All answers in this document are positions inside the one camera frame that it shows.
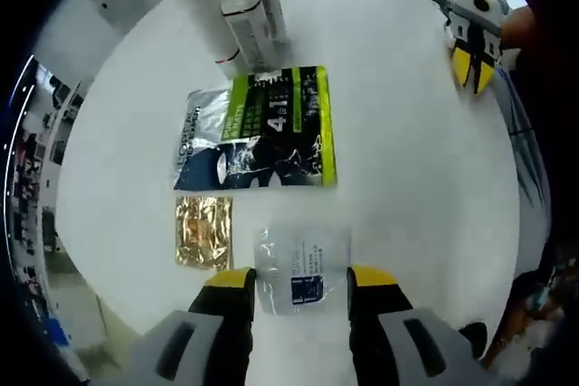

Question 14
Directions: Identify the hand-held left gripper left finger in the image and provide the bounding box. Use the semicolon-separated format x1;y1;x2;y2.
128;268;257;386

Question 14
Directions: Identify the person's dark shirt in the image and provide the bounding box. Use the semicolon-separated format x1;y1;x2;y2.
510;10;579;386

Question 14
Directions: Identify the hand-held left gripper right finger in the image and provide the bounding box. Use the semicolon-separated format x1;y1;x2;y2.
346;264;513;386

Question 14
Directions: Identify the person's right hand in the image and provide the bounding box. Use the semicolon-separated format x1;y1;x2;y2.
499;5;540;51

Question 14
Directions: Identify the gold skincare sachet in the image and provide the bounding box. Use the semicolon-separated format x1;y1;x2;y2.
174;195;235;271

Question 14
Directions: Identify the green black skincare sachet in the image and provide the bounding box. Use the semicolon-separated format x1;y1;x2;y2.
173;64;340;192

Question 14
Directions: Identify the clear skincare sachet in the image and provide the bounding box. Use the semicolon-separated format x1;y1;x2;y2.
252;226;355;316

